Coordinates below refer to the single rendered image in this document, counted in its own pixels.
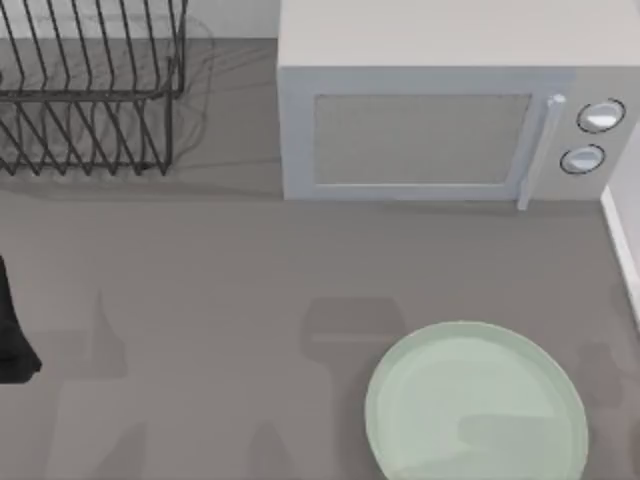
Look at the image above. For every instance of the microwave oven door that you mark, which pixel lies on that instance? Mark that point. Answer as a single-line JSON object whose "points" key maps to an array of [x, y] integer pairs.
{"points": [[300, 130]]}

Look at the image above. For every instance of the pale green plate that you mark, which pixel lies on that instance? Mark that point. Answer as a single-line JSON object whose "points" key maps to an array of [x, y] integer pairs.
{"points": [[475, 400]]}

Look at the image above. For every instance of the small microwave knob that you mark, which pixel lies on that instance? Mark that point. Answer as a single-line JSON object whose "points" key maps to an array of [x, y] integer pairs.
{"points": [[581, 159]]}

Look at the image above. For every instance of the pale microwave oven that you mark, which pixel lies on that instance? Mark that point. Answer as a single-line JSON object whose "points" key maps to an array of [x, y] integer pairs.
{"points": [[450, 40]]}

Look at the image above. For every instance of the large microwave knob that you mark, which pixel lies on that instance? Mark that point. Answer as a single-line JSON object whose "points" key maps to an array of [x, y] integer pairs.
{"points": [[600, 115]]}

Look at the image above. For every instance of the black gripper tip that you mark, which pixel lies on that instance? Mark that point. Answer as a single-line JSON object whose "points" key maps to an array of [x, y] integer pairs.
{"points": [[11, 340]]}

